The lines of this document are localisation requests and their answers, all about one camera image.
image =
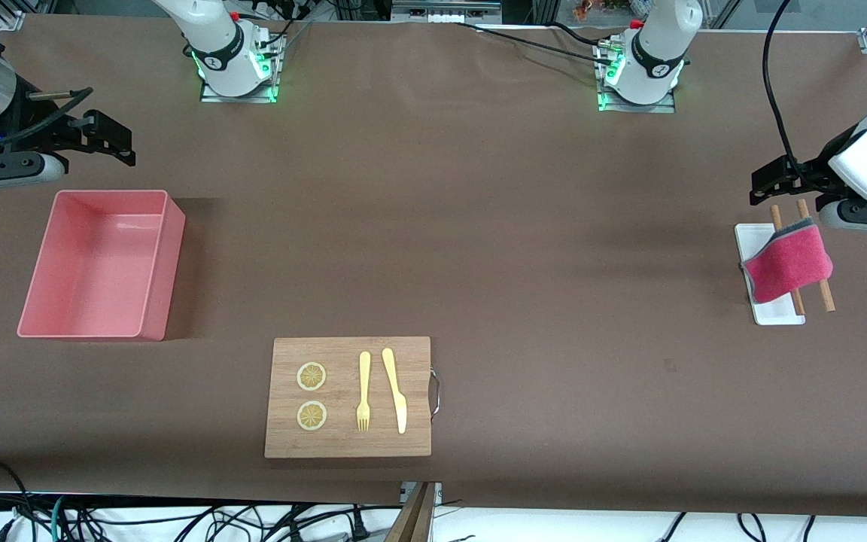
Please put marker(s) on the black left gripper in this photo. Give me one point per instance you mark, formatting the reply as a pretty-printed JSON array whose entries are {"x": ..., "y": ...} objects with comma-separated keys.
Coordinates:
[{"x": 815, "y": 168}]

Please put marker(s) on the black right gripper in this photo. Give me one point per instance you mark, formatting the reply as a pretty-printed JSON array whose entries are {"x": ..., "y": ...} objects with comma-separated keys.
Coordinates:
[{"x": 33, "y": 123}]

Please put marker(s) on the pink fluffy cloth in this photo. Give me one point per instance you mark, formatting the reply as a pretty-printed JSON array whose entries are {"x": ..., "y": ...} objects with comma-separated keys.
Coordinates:
[{"x": 787, "y": 263}]

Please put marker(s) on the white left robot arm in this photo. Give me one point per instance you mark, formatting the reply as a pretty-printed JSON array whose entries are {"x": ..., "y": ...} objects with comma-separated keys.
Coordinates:
[{"x": 655, "y": 45}]

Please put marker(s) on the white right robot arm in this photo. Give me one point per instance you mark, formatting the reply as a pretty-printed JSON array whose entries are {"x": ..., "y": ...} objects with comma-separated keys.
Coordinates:
[{"x": 215, "y": 38}]

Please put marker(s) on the wooden stick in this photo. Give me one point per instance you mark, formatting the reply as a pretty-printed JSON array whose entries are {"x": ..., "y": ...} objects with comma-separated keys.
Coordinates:
[
  {"x": 776, "y": 217},
  {"x": 827, "y": 297}
]

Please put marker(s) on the pink plastic bin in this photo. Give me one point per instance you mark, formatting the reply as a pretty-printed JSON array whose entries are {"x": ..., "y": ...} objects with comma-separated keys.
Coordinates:
[{"x": 87, "y": 263}]

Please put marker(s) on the white rectangular tray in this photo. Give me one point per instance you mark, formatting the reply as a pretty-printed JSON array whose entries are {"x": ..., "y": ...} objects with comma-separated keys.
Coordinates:
[{"x": 776, "y": 312}]

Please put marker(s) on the clear box red parts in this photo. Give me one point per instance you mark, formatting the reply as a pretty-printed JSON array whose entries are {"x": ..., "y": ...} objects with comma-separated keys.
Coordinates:
[{"x": 591, "y": 9}]

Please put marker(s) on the lemon slice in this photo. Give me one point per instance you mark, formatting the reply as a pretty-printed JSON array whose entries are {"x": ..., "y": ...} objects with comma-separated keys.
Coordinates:
[
  {"x": 311, "y": 376},
  {"x": 311, "y": 416}
]

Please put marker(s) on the yellow plastic fork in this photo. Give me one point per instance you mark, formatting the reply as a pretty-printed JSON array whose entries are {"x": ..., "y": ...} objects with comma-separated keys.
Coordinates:
[{"x": 364, "y": 369}]

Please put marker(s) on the wooden cutting board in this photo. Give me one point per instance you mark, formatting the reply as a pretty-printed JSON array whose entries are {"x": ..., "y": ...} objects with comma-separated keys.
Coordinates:
[{"x": 343, "y": 444}]

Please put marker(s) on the yellow plastic knife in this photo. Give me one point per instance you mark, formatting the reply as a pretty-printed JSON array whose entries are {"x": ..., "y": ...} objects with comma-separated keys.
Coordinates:
[{"x": 400, "y": 410}]

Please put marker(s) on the brown wooden plank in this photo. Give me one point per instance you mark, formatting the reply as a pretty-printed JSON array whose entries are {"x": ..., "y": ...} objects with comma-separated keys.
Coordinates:
[{"x": 412, "y": 519}]

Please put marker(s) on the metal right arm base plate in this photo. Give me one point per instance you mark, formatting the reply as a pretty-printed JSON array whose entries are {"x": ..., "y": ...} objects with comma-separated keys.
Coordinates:
[{"x": 238, "y": 98}]

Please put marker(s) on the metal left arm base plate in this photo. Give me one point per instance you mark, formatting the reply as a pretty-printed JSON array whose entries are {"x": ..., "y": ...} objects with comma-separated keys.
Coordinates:
[{"x": 637, "y": 108}]

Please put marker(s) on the aluminium profile frame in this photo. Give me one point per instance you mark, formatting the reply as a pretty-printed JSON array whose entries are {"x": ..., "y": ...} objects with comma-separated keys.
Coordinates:
[{"x": 546, "y": 9}]

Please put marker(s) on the small metal bracket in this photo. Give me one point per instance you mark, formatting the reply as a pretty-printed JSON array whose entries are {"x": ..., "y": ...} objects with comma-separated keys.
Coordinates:
[{"x": 437, "y": 493}]

